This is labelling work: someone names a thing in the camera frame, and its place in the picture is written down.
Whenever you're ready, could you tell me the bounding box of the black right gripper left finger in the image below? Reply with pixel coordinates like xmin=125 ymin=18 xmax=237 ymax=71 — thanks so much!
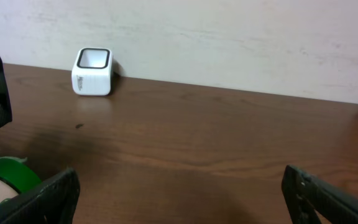
xmin=0 ymin=167 xmax=80 ymax=224

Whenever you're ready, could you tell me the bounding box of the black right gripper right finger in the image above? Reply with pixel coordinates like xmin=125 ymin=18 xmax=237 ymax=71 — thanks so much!
xmin=282 ymin=165 xmax=358 ymax=223

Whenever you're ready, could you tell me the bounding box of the white barcode scanner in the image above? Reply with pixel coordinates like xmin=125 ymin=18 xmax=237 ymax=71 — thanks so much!
xmin=71 ymin=47 xmax=113 ymax=96

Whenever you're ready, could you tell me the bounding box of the green lidded jar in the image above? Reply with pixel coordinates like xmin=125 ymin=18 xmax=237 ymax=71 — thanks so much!
xmin=0 ymin=158 xmax=42 ymax=204

